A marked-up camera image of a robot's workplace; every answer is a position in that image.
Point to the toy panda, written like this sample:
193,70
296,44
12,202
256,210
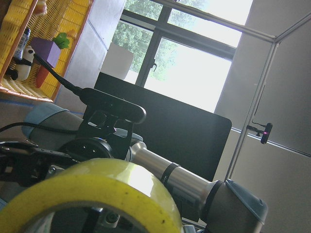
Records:
23,67

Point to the black divider panel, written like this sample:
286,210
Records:
184,134

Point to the toy croissant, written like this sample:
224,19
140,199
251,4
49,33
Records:
40,8

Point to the orange toy carrot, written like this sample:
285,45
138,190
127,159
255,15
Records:
62,42

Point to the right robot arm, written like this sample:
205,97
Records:
225,207

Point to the yellow woven plastic basket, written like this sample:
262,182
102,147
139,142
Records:
63,16

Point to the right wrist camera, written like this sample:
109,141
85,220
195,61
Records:
98,100

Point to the black side camera on frame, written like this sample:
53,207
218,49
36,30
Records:
265,133

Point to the yellow-green packing tape roll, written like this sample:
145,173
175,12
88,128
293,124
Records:
124,187

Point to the small dark bottle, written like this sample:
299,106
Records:
22,44

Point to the purple foam block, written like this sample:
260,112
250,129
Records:
46,49

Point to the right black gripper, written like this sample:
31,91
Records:
25,163

